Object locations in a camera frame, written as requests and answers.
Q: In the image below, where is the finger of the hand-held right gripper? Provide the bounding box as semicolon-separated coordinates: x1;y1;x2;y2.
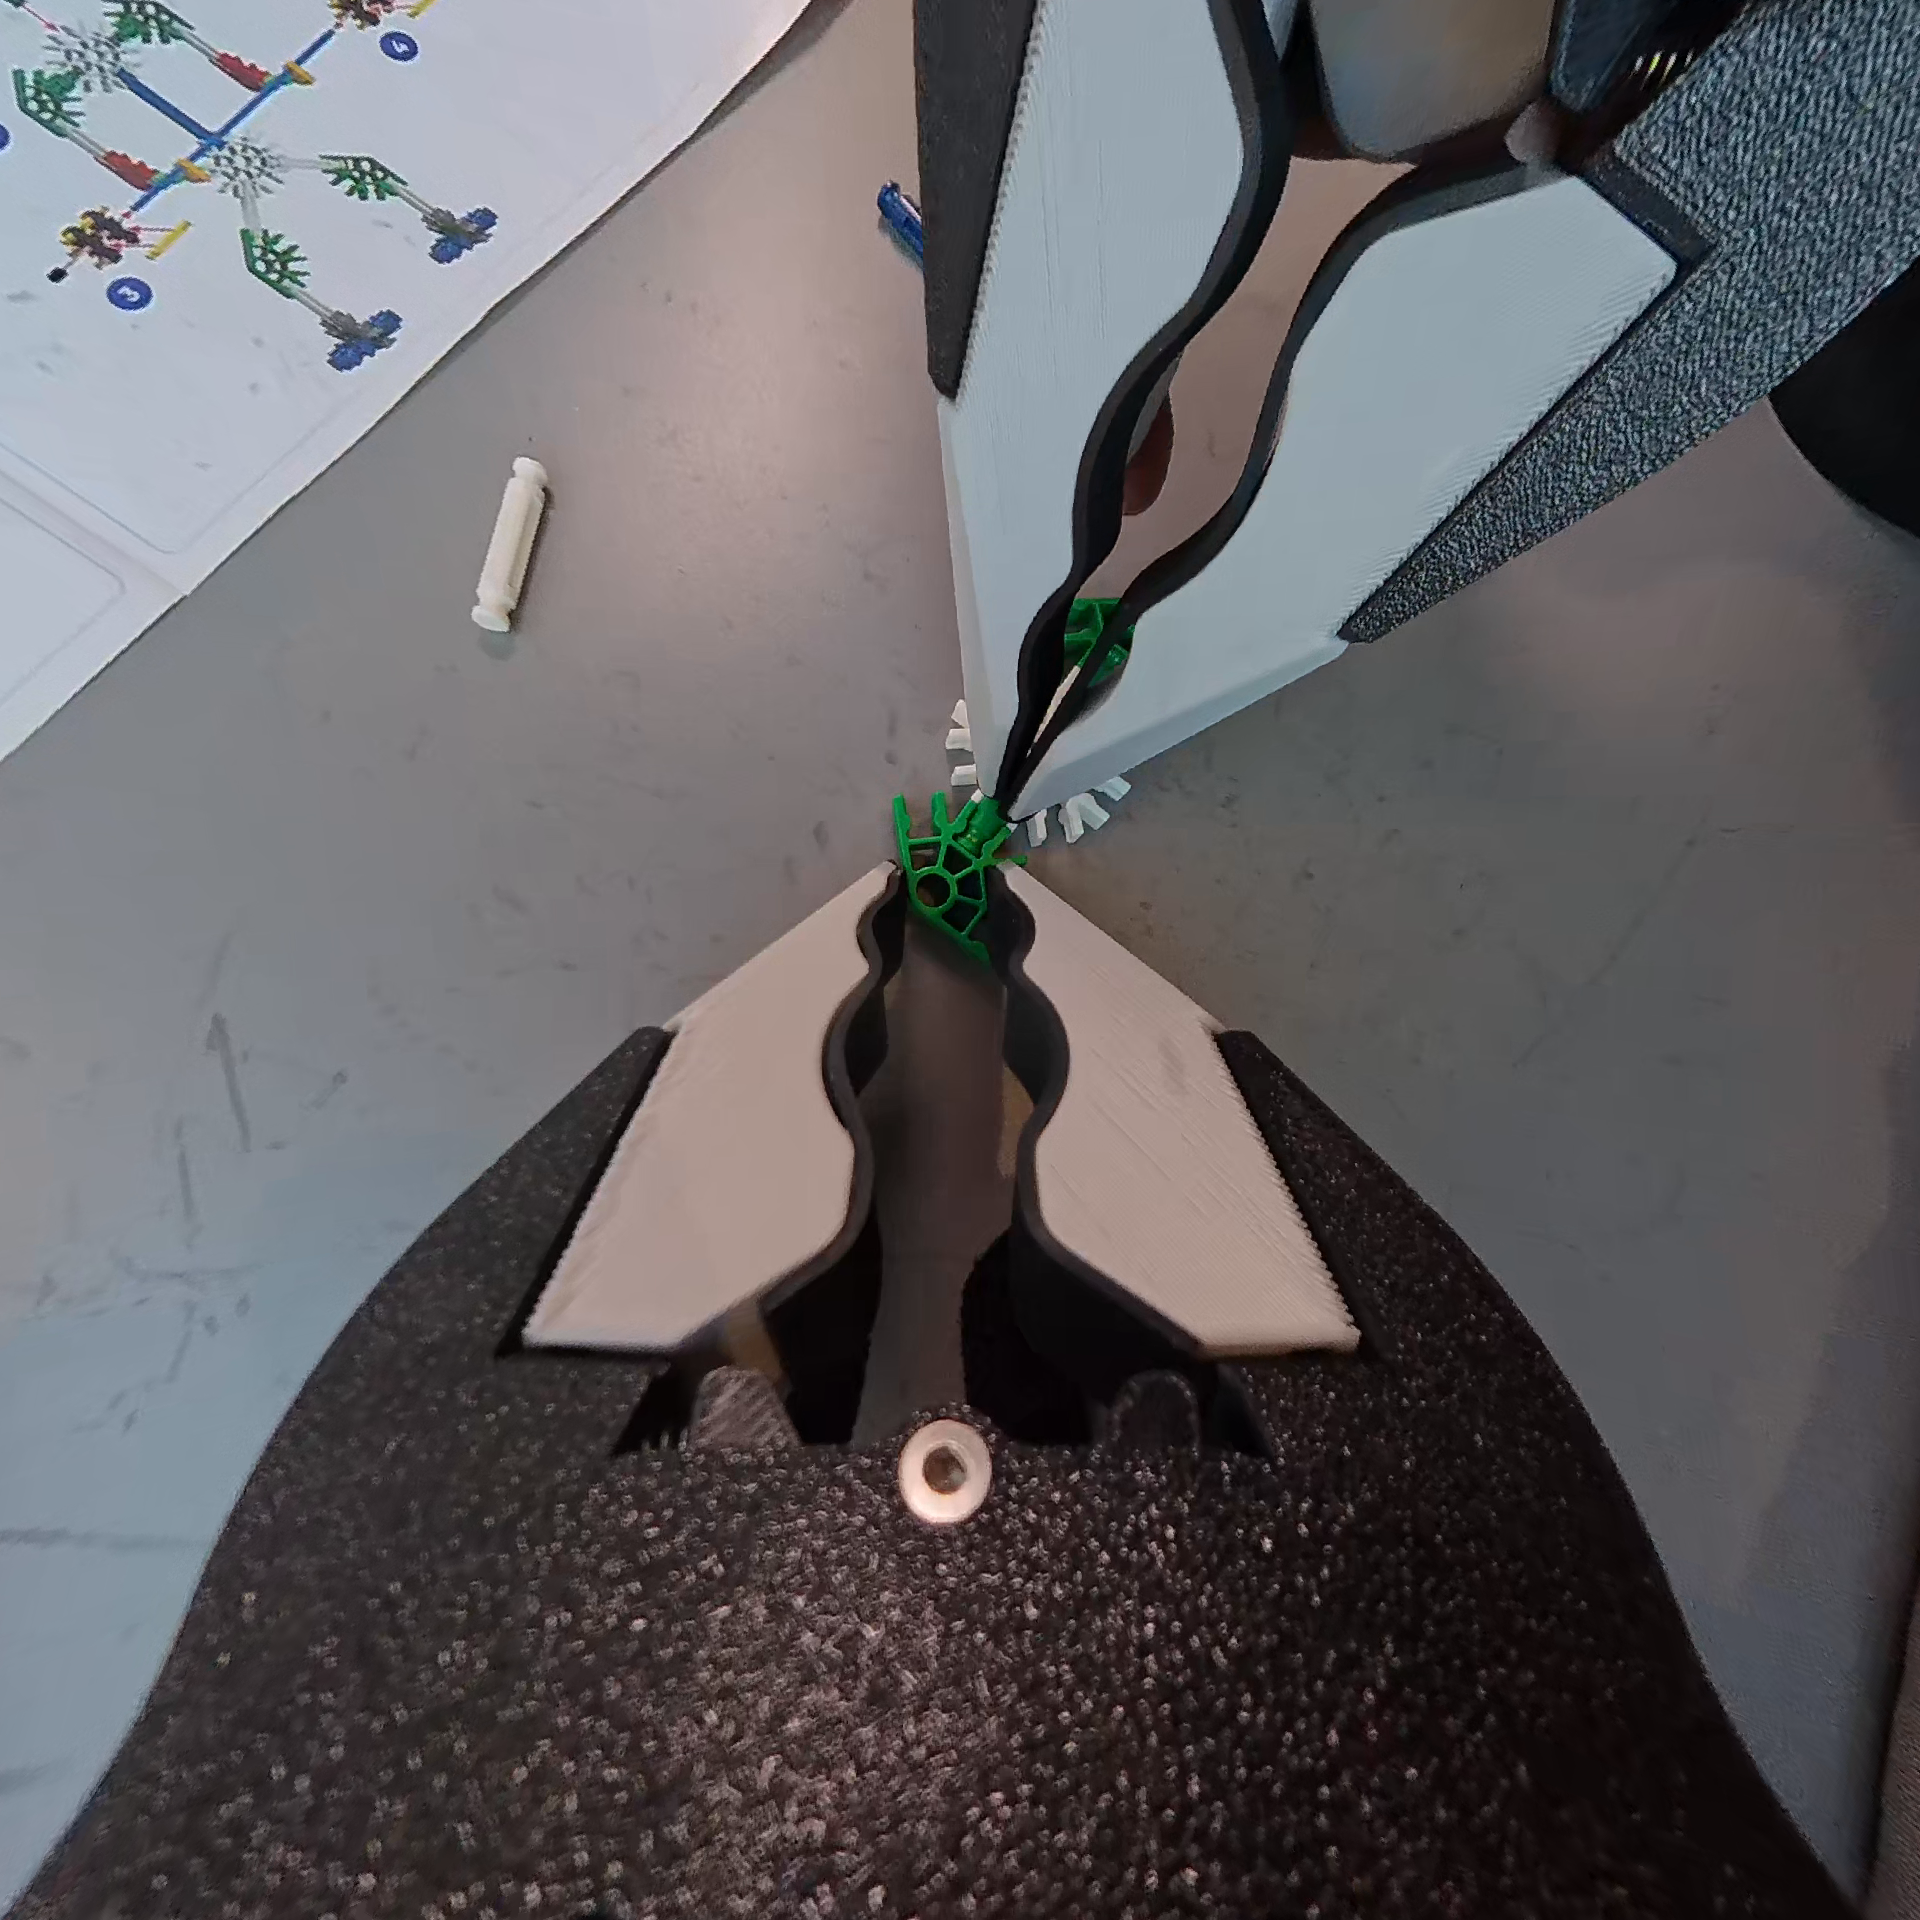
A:
936;0;1295;799
1029;161;1681;806

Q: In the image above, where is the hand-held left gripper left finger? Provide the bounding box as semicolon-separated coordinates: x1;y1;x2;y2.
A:
520;870;901;1368

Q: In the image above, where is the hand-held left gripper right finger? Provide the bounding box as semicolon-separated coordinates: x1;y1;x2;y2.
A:
1005;880;1361;1368

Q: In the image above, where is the white snowflake toy connector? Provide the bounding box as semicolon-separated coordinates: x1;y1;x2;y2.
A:
941;700;1136;847

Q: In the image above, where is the short white toy rod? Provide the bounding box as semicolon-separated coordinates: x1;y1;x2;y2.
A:
468;456;553;637

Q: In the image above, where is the grey desk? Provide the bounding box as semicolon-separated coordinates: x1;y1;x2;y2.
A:
0;0;1920;1920

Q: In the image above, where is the person's right hand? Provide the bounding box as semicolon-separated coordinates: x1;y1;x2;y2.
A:
1104;360;1182;579

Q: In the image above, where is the toy instruction poster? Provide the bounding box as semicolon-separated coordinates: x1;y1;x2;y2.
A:
0;0;818;759

